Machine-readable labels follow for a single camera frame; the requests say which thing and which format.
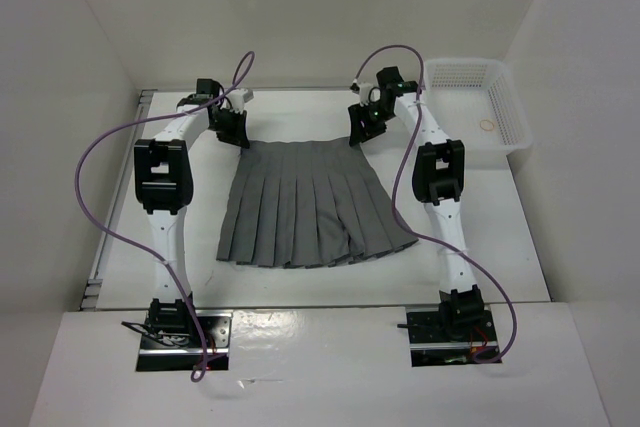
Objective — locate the white plastic basket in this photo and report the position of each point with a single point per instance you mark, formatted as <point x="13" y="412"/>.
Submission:
<point x="460" y="92"/>

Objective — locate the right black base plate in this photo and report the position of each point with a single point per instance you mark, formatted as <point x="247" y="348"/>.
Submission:
<point x="431" y="344"/>

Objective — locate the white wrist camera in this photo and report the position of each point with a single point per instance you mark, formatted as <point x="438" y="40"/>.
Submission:
<point x="238" y="98"/>
<point x="367" y="92"/>

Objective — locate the grey pleated skirt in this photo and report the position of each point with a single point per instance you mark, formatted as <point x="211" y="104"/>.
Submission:
<point x="307" y="205"/>

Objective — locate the rubber band in basket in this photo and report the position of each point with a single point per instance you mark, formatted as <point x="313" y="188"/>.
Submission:
<point x="487" y="125"/>

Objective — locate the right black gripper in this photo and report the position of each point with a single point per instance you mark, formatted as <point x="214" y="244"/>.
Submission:
<point x="357" y="132"/>

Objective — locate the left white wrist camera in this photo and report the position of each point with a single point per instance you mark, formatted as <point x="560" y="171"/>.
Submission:
<point x="238" y="98"/>

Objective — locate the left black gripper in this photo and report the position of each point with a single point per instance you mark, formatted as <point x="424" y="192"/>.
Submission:
<point x="239" y="135"/>

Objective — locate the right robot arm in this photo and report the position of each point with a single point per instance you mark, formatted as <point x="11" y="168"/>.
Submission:
<point x="437" y="182"/>

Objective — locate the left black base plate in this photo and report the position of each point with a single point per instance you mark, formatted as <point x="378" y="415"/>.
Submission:
<point x="174" y="353"/>

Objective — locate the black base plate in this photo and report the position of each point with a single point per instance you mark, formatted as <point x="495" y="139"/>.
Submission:
<point x="174" y="353"/>
<point x="431" y="344"/>

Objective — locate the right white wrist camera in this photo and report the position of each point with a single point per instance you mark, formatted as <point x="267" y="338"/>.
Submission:
<point x="367" y="92"/>

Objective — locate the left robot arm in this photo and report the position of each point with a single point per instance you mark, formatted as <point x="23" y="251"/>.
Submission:
<point x="164" y="187"/>

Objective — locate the aluminium table edge rail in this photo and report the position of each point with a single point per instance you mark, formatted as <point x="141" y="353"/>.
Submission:
<point x="94" y="282"/>

